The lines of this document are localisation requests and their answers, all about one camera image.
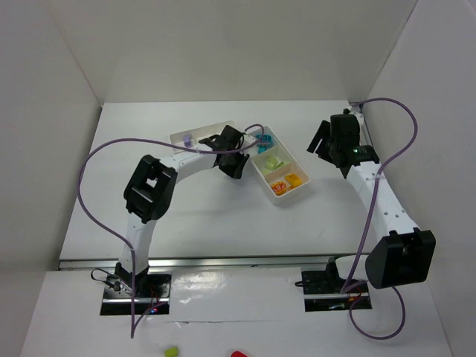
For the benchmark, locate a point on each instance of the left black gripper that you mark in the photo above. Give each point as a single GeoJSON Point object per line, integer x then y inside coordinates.
{"type": "Point", "coordinates": [216, 143]}

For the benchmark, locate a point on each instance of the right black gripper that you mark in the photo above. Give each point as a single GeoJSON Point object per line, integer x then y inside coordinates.
{"type": "Point", "coordinates": [326, 140]}

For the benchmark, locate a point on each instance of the teal square lego brick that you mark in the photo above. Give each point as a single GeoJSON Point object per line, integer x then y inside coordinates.
{"type": "Point", "coordinates": [264, 140]}

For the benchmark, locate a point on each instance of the green lego brick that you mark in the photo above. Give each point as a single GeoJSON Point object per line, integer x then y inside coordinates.
{"type": "Point", "coordinates": [271, 164]}

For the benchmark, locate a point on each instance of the round orange patterned lego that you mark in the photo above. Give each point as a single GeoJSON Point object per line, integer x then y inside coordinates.
{"type": "Point", "coordinates": [279, 188]}

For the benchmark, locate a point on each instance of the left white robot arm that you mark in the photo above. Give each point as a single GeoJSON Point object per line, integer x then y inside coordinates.
{"type": "Point", "coordinates": [150, 190]}

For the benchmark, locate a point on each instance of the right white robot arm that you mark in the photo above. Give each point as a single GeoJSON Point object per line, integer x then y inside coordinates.
{"type": "Point", "coordinates": [403, 254]}

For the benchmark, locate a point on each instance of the left white divided tray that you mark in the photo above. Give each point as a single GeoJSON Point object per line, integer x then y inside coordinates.
{"type": "Point", "coordinates": [203, 132]}

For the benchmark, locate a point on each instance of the white divided tray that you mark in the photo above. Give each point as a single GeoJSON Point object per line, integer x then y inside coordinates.
{"type": "Point", "coordinates": [278, 173]}
{"type": "Point", "coordinates": [203, 132]}

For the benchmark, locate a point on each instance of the right white divided tray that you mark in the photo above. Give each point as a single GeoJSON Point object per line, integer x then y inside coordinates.
{"type": "Point", "coordinates": [278, 173]}

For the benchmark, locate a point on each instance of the red object at edge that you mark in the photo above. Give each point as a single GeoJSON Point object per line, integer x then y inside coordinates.
{"type": "Point", "coordinates": [238, 353]}

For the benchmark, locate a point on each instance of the green lego outside workspace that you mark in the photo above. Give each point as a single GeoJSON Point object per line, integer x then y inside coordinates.
{"type": "Point", "coordinates": [171, 352]}

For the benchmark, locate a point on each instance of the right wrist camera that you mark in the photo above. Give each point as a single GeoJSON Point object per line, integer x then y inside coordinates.
{"type": "Point", "coordinates": [353, 118]}

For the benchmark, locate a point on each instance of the aluminium side rail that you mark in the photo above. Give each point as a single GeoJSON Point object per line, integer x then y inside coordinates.
{"type": "Point", "coordinates": [365, 138]}

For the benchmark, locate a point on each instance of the aluminium front rail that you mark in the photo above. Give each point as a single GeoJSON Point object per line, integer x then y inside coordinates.
{"type": "Point", "coordinates": [209, 262]}

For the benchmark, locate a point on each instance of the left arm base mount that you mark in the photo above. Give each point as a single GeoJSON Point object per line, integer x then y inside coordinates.
{"type": "Point", "coordinates": [150, 299]}

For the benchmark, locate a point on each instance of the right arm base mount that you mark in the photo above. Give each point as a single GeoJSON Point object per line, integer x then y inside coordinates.
{"type": "Point", "coordinates": [321, 289]}

